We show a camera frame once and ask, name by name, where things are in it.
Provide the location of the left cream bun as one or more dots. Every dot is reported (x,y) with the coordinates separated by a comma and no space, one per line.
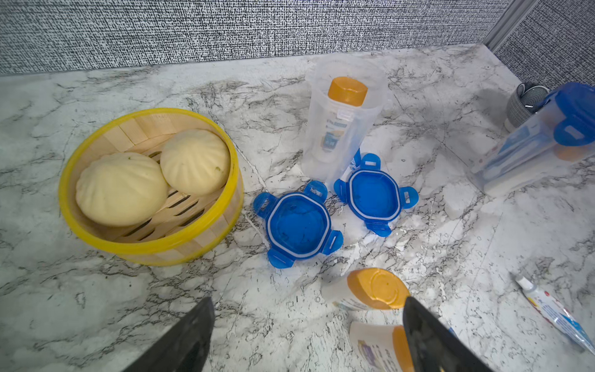
(121,189)

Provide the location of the right cream bun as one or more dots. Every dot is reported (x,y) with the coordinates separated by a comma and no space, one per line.
(195,162)

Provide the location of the orange cap bottle lying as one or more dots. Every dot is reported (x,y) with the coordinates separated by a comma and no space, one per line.
(384,347)

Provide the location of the clear cup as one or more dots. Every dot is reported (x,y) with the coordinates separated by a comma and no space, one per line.
(329,167)
(526,155)

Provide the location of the clear cup back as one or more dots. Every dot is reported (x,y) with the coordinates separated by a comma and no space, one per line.
(329,167)

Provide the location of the grey bowl with stones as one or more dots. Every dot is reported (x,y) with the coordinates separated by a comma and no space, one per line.
(523,103)

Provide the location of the toothpaste tube vertical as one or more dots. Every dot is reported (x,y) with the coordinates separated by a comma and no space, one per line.
(555,313)

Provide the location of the cream bun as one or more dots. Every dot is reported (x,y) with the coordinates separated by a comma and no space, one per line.
(121,189)
(195,162)

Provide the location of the yellow steamer basket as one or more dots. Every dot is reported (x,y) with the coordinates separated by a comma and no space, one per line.
(186,226)

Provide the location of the orange cap bottle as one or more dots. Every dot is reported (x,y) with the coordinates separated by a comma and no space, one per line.
(345,94)
(366,290)
(384,347)

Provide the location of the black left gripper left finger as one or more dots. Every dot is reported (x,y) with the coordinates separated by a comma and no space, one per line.
(185,346)

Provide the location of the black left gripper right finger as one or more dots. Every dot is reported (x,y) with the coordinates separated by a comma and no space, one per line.
(434,347)

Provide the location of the blue lid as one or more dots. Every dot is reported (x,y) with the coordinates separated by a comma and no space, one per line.
(575,101)
(373,195)
(298,225)

